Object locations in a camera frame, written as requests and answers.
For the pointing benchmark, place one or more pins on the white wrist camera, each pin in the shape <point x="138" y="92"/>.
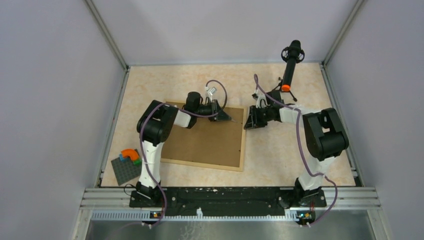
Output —
<point x="209" y="93"/>
<point x="261" y="100"/>

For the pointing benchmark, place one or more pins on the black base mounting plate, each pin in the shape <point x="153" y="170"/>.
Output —
<point x="227" y="201"/>

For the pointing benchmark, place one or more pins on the aluminium front rail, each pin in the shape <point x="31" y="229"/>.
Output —
<point x="112" y="204"/>

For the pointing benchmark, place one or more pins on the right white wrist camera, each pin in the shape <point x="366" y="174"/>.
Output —
<point x="261" y="100"/>

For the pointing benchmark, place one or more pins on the green lego brick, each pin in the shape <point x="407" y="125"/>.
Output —
<point x="137" y="162"/>

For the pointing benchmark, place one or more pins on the orange curved toy block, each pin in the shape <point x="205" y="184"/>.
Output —
<point x="130" y="154"/>

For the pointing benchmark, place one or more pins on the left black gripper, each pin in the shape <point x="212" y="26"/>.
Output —
<point x="222" y="116"/>

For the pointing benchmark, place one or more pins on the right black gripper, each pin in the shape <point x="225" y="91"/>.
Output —
<point x="253" y="121"/>

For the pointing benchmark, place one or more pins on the blue lego brick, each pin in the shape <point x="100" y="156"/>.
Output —
<point x="122" y="158"/>

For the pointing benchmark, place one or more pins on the black microphone orange tip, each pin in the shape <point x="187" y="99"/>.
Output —
<point x="291" y="55"/>

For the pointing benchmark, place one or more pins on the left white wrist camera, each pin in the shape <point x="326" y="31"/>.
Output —
<point x="209" y="93"/>

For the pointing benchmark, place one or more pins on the black mini tripod stand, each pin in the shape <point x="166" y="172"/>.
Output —
<point x="278" y="88"/>

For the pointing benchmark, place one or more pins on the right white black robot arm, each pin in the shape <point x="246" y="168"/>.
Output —
<point x="324" y="133"/>

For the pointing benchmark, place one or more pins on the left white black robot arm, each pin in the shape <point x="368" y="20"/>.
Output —
<point x="154" y="128"/>

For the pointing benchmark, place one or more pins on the grey lego baseplate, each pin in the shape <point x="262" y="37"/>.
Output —
<point x="125" y="171"/>

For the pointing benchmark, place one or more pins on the wooden picture frame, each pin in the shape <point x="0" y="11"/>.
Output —
<point x="209" y="144"/>

